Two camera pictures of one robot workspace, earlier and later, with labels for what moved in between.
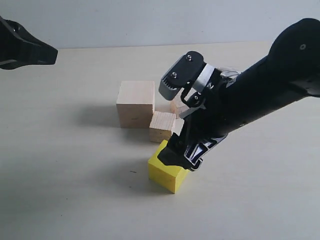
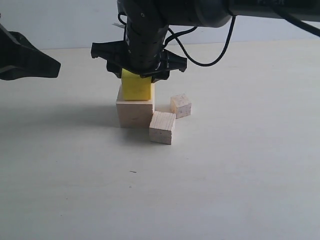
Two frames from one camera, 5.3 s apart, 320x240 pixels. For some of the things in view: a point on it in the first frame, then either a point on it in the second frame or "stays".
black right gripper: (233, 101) to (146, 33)
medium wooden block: (161, 126) stays
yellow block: (171, 177) to (135, 88)
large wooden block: (136, 103) stays
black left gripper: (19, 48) to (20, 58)
